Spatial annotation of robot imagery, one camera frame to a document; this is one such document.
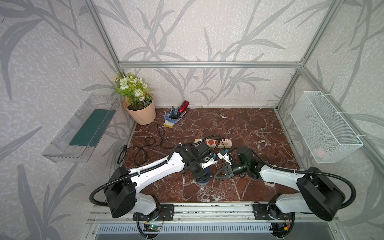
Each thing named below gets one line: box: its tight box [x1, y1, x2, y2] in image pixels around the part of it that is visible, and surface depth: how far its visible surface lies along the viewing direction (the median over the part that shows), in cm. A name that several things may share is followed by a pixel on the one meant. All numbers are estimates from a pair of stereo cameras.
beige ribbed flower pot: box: [123, 97, 156, 126], surface depth 102 cm
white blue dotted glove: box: [163, 106, 187, 128], surface depth 117 cm
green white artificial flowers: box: [113, 73, 153, 110], surface depth 97 cm
